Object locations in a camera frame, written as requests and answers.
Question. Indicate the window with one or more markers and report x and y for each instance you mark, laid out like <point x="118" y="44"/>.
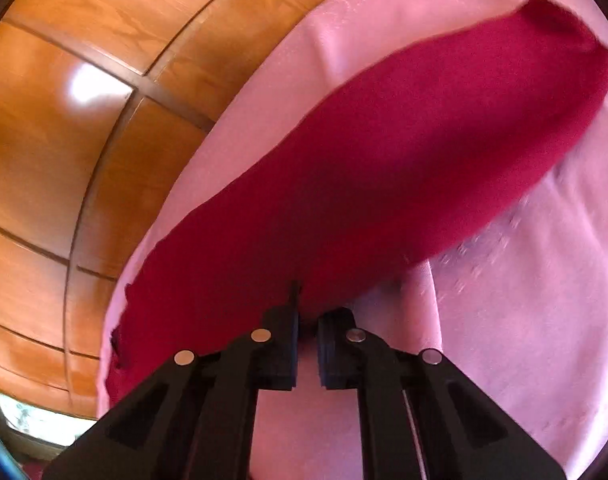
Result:
<point x="39" y="425"/>

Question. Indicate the red cloth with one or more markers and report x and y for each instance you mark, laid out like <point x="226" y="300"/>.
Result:
<point x="384" y="160"/>

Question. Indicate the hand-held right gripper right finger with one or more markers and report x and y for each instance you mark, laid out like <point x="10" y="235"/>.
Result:
<point x="325" y="355"/>

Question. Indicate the wooden wardrobe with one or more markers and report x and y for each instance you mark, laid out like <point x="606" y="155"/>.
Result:
<point x="59" y="135"/>

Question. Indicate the pink blanket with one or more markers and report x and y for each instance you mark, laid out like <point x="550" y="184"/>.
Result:
<point x="509" y="310"/>

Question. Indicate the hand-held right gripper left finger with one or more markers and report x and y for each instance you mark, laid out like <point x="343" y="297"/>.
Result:
<point x="292" y="350"/>

